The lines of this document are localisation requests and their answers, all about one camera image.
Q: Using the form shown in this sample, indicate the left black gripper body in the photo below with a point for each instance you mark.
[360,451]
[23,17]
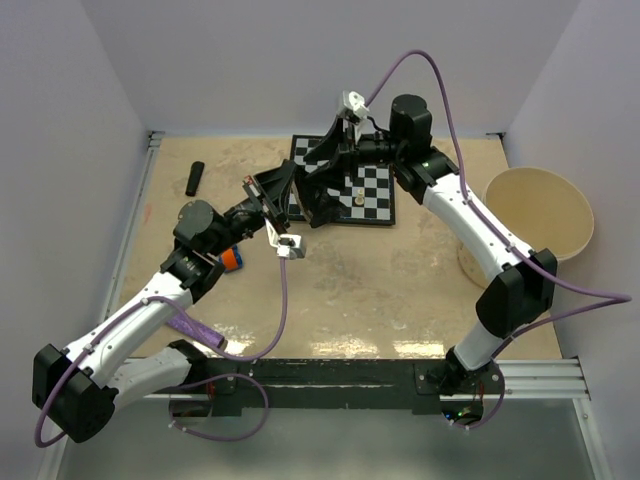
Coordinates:
[260,195]

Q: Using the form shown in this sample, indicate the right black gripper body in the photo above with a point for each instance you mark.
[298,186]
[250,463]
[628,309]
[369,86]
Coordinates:
[350,151]

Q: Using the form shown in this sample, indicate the black trash bag roll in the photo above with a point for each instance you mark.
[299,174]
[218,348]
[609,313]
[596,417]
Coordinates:
[194,178]

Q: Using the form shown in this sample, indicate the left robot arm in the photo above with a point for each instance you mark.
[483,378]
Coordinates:
[81,386]

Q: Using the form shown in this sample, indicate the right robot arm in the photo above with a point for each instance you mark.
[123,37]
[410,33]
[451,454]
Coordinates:
[520,288]

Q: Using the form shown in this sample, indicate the beige round trash bin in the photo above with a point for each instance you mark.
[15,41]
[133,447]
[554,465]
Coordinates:
[543,209]

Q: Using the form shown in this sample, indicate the white chess piece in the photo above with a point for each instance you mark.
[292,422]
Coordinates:
[359,199]

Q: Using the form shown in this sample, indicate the colourful toy block car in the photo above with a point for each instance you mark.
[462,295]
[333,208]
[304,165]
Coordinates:
[231,259]

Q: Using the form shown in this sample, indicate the purple glitter microphone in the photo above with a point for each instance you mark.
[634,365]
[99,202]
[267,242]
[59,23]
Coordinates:
[197,331]

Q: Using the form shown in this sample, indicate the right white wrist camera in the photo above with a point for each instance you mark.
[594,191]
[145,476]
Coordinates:
[354,112]

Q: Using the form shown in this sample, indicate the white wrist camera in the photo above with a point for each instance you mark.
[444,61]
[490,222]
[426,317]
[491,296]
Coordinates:
[287,246]
[354,112]

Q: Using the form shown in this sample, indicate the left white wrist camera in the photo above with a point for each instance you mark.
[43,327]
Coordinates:
[287,246]

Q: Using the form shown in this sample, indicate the aluminium left rail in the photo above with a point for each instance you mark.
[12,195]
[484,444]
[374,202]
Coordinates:
[116,282]

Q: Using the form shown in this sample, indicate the aluminium rail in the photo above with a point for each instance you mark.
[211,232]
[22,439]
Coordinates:
[523,379]
[116,282]

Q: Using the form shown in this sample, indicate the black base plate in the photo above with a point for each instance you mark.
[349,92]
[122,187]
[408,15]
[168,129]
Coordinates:
[418,386]

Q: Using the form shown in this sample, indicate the aluminium front rail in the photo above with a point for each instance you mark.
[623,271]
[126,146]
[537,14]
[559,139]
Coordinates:
[523,379]

